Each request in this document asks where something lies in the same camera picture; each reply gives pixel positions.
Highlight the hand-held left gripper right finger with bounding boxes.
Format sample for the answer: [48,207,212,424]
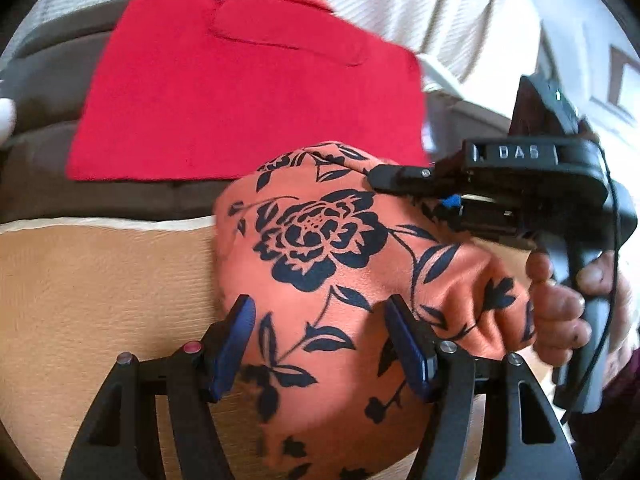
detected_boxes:
[384,294,583,480]

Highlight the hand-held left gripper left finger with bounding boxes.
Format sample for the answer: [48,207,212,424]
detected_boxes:
[60,294,257,480]

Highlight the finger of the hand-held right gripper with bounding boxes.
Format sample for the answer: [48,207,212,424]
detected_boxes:
[367,162,468,196]
[436,195,523,235]

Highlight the orange floral print garment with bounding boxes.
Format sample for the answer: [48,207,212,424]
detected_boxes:
[212,141,538,480]

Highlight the person's right hand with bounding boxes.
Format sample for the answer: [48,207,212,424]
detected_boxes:
[525,249,640,367]

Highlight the brown framed window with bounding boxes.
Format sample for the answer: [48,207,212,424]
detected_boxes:
[606,44,640,128]

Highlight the woven straw mat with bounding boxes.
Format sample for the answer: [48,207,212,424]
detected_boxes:
[0,215,493,480]

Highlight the white textured blanket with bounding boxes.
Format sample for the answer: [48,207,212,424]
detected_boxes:
[30,0,548,97]

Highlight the red cloth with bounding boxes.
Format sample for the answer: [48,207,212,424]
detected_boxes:
[65,0,433,183]

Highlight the brown sofa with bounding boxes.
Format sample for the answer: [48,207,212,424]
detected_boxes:
[0,0,236,226]

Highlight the white ribbed cushion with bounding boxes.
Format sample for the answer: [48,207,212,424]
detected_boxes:
[0,95,17,142]

